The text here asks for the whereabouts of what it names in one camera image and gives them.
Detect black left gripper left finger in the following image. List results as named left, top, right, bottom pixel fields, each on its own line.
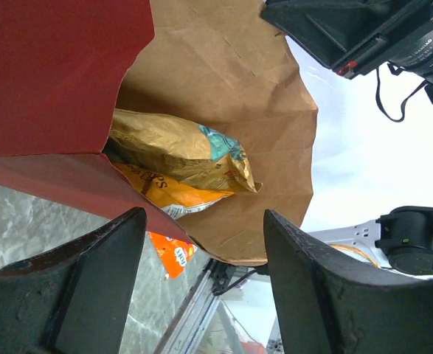
left=0, top=208, right=147, bottom=353

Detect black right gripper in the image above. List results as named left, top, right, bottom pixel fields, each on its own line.
left=259, top=0, right=433, bottom=80

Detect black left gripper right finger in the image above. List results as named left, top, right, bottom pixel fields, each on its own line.
left=263, top=210, right=433, bottom=353

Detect orange Kettle chips bag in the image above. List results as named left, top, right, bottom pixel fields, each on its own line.
left=113, top=162, right=234, bottom=220

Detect tan paper chips bag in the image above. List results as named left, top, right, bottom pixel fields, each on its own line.
left=109, top=108, right=262, bottom=192

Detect red brown paper bag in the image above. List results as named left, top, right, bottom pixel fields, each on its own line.
left=0, top=1, right=317, bottom=266

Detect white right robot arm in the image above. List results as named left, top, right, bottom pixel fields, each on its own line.
left=260, top=1, right=433, bottom=277

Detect orange snack packet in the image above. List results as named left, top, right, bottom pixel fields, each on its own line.
left=148, top=232, right=198, bottom=280

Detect aluminium frame rails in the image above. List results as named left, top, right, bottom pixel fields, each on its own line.
left=154, top=260, right=285, bottom=353

